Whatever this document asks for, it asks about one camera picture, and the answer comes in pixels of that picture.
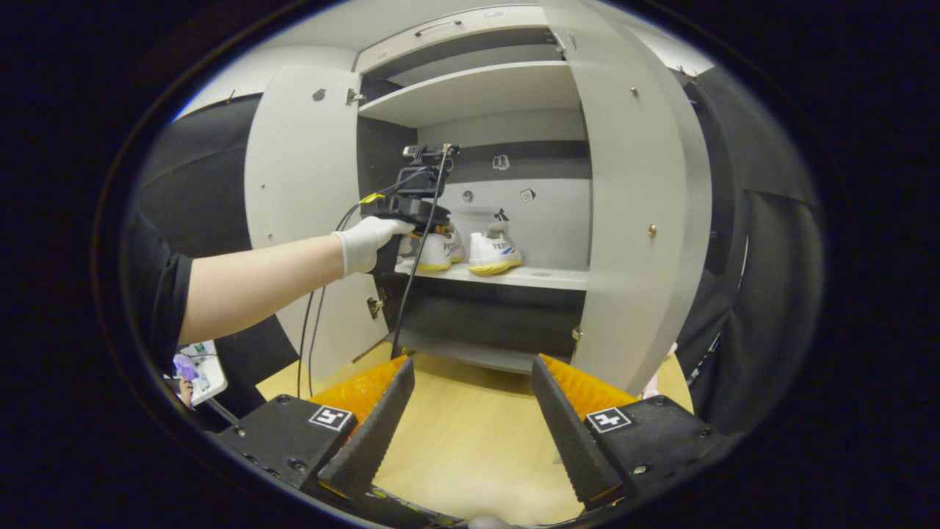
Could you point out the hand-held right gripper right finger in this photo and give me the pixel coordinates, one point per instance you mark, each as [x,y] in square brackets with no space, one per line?
[569,437]

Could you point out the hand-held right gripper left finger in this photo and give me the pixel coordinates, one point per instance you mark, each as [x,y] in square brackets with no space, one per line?
[371,437]

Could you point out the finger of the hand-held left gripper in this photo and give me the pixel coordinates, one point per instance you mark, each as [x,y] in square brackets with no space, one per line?
[443,230]

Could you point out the white canvas shoe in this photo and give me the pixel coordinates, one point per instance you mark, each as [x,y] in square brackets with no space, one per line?
[493,253]
[437,253]

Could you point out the grey shoe cabinet door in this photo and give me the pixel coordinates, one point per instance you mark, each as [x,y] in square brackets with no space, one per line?
[631,184]
[301,162]

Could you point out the black shirt sleeve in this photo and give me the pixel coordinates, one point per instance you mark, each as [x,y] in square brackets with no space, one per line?
[158,294]

